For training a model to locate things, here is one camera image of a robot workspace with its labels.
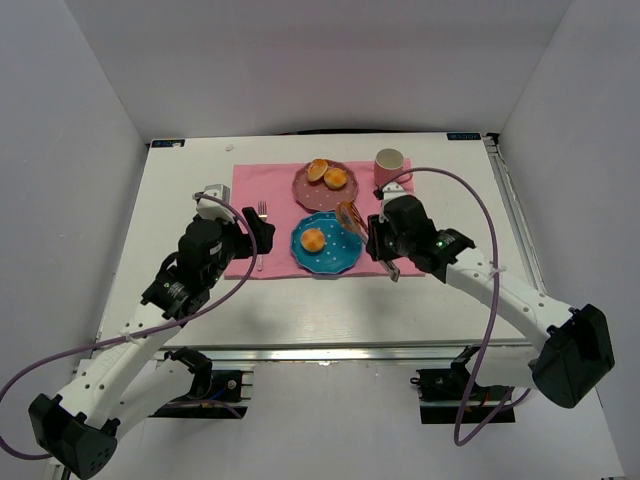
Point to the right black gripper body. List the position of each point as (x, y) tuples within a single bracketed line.
[(378, 239)]

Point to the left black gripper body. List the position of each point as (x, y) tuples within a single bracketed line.
[(245, 238)]

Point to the metal tongs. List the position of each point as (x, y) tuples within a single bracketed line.
[(360, 229)]

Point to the brown bread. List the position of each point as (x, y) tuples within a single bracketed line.
[(343, 213)]

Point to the round scored bread roll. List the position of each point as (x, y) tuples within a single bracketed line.
[(312, 240)]

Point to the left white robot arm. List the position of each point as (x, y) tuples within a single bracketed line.
[(81, 425)]

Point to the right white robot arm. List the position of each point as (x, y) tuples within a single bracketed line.
[(569, 349)]

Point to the right bread roll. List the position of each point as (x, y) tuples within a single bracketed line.
[(335, 178)]

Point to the top-left bread roll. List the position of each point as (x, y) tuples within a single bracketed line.
[(316, 169)]

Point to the blue dotted plate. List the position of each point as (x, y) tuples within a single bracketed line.
[(340, 253)]

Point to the pink placemat cloth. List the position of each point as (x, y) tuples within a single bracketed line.
[(273, 183)]

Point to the pink dotted plate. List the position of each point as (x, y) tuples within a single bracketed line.
[(317, 196)]

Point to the pink mug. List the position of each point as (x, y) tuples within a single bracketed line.
[(389, 165)]

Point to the right blue label sticker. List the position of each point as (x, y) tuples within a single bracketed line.
[(463, 136)]

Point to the blue label sticker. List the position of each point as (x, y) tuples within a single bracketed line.
[(463, 136), (167, 143)]

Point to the left blue label sticker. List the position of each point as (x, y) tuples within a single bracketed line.
[(167, 143)]

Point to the silver fork pink handle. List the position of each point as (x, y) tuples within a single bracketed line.
[(262, 214)]

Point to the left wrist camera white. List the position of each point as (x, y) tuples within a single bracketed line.
[(212, 202)]

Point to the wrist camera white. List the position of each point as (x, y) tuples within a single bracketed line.
[(389, 192), (212, 202)]

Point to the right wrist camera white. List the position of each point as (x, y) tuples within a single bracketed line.
[(389, 192)]

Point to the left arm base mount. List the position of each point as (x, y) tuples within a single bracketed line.
[(213, 395)]

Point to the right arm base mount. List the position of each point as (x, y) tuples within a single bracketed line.
[(440, 393)]

